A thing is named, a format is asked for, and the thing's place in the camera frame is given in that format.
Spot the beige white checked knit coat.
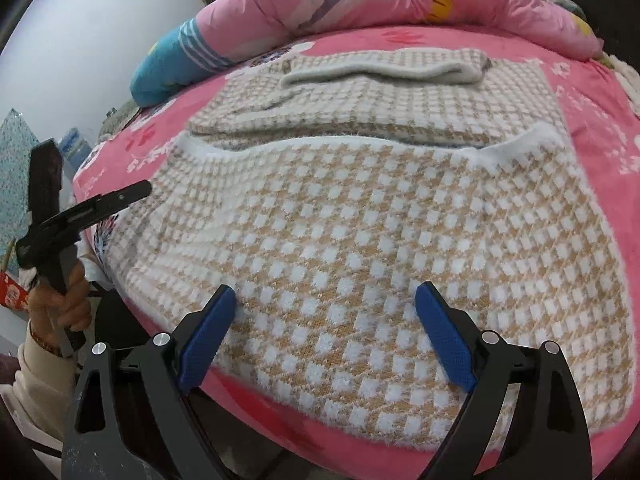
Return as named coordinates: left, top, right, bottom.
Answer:
left=94, top=49, right=636, bottom=448

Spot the person's left hand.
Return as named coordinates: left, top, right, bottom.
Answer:
left=27, top=260, right=92, bottom=350

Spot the cream fuzzy garment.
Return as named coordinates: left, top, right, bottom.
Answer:
left=605, top=54, right=640, bottom=117

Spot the pink and blue quilt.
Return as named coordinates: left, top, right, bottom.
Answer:
left=129, top=0, right=602, bottom=107

